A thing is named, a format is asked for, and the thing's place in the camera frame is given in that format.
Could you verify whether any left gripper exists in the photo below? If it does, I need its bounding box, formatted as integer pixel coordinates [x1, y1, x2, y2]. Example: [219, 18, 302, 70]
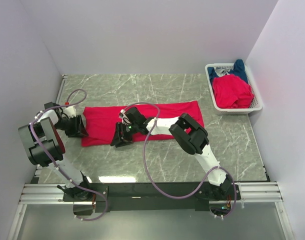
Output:
[54, 114, 89, 138]

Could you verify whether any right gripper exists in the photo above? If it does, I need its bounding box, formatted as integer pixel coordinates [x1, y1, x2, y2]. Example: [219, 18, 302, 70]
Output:
[110, 122, 139, 149]

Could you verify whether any red t shirt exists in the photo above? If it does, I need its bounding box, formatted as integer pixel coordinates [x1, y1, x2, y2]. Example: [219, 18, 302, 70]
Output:
[212, 74, 254, 109]
[81, 100, 205, 147]

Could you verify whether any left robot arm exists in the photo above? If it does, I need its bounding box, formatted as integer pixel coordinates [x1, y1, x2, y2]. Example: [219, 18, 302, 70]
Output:
[18, 102, 93, 201]

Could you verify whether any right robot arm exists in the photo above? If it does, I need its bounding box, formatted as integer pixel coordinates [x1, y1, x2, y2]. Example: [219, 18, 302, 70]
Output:
[110, 107, 238, 201]

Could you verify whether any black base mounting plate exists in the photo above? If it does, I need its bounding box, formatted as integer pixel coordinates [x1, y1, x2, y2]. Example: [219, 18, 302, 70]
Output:
[62, 181, 242, 213]

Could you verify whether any red t shirt in basket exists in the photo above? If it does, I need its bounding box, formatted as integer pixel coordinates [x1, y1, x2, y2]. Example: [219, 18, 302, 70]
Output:
[212, 74, 254, 109]

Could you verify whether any blue t shirt in basket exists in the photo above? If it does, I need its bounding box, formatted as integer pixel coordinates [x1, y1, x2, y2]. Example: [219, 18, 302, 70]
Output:
[206, 59, 249, 85]

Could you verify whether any white plastic laundry basket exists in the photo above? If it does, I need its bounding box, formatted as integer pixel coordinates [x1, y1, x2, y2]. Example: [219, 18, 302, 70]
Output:
[204, 63, 263, 115]

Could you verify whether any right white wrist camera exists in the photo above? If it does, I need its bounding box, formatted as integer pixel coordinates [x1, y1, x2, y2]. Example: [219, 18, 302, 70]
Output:
[118, 109, 131, 125]

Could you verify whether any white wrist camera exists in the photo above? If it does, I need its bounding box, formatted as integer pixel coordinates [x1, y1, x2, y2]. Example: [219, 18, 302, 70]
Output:
[63, 105, 77, 119]
[118, 109, 131, 125]

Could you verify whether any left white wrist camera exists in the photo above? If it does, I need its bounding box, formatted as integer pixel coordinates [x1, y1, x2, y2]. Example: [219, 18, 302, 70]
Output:
[63, 105, 77, 119]

